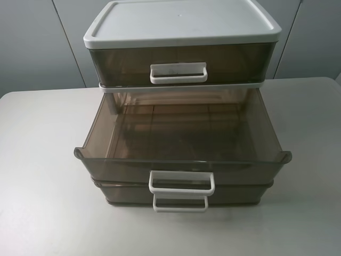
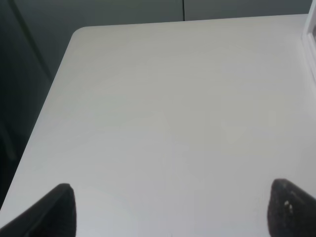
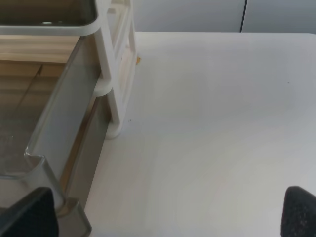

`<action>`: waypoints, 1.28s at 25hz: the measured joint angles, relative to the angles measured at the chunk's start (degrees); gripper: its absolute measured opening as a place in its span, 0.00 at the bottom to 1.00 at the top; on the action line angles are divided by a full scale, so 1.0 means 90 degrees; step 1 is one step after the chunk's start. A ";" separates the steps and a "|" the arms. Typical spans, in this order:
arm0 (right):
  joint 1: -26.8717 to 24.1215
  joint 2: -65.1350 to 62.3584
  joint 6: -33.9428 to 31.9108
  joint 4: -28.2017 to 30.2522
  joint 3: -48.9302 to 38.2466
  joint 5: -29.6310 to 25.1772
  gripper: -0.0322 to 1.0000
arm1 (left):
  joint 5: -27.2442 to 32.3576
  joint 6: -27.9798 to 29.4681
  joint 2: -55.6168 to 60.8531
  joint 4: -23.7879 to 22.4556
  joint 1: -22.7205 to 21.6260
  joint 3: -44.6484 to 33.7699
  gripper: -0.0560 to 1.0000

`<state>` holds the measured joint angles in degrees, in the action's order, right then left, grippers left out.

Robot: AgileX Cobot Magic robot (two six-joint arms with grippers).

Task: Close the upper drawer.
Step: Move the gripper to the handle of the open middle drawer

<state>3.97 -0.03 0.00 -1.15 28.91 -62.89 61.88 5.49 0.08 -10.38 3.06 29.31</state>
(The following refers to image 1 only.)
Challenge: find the white drawer cabinet frame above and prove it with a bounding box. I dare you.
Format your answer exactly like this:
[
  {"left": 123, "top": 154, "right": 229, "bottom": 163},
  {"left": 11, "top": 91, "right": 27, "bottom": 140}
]
[{"left": 83, "top": 1, "right": 281, "bottom": 114}]

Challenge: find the bottom smoky drawer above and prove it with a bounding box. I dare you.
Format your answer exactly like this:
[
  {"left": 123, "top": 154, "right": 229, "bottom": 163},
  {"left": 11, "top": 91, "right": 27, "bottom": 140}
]
[{"left": 93, "top": 171, "right": 273, "bottom": 213}]

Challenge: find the top smoky drawer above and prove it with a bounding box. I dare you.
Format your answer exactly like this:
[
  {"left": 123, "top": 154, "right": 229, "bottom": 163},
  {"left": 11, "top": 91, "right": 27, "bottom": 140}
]
[{"left": 90, "top": 43, "right": 275, "bottom": 87}]

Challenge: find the middle smoky open drawer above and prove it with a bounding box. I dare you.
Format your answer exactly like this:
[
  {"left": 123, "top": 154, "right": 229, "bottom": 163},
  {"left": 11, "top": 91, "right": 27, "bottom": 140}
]
[{"left": 74, "top": 89, "right": 292, "bottom": 185}]

